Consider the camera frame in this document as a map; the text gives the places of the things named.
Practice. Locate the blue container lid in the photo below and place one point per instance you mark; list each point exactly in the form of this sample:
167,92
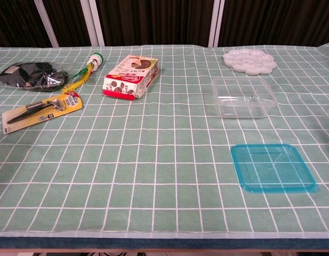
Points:
273,184

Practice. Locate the clear plastic container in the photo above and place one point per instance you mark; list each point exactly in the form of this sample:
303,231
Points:
244,106

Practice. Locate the green checkered tablecloth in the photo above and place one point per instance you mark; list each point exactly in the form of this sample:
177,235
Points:
153,160

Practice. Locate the red white cookie box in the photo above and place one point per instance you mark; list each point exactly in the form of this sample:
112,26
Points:
129,77

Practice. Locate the green yellow toy white cap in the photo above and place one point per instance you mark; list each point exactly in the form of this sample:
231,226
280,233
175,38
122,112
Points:
83,76

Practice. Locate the dark pleated curtain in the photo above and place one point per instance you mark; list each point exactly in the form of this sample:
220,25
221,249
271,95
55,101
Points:
159,21

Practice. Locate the white flower paint palette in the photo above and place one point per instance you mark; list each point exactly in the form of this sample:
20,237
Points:
249,62

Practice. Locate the dark blue table underlay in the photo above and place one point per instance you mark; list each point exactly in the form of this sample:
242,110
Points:
164,243

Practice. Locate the razor in yellow pack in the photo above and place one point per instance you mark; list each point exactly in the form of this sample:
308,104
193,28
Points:
41,113

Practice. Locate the black fabric in clear bag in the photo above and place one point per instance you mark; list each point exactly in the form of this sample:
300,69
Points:
31,76

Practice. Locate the white frame post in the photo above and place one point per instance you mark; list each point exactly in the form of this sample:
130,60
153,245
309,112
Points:
92,24
216,24
45,24

